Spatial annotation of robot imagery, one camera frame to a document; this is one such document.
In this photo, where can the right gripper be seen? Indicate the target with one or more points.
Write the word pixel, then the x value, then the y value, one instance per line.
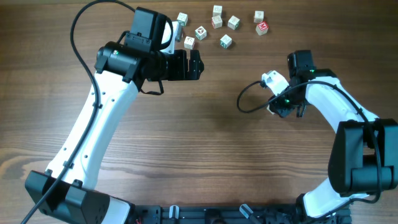
pixel 275 106

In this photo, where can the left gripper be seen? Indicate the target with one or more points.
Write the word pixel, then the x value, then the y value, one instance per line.
pixel 181 73

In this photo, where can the red-edged plain wooden block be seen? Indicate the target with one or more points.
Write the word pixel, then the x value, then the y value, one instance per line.
pixel 268 108

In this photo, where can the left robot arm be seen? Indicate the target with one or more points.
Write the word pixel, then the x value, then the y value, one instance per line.
pixel 145 52

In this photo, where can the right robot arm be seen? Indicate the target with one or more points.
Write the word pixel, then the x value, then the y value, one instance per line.
pixel 363 159

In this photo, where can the plain block beside yellow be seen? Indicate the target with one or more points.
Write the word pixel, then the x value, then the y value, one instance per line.
pixel 189 43

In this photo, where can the green picture wooden block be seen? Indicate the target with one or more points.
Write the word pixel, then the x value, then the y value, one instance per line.
pixel 200 33

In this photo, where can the green A wooden block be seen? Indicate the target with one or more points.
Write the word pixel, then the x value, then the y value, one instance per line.
pixel 225 41

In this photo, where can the green-edged upper left block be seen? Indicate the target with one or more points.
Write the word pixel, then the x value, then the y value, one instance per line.
pixel 182 19

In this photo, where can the green-edged block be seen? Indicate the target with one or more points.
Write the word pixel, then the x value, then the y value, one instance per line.
pixel 233 22
pixel 182 19

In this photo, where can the red-edged centre block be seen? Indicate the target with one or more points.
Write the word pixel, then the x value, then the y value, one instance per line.
pixel 216 22

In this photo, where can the top centre plain block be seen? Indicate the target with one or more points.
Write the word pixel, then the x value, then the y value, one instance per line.
pixel 217 10

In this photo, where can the green-edged centre right block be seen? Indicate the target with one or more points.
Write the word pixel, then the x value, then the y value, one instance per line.
pixel 233 22

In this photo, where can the red M wooden block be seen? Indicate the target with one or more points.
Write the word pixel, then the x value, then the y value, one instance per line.
pixel 262 28

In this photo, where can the plain block above M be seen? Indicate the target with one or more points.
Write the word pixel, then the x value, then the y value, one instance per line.
pixel 258 16

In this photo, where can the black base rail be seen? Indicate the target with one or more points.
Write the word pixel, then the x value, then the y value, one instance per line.
pixel 278 214

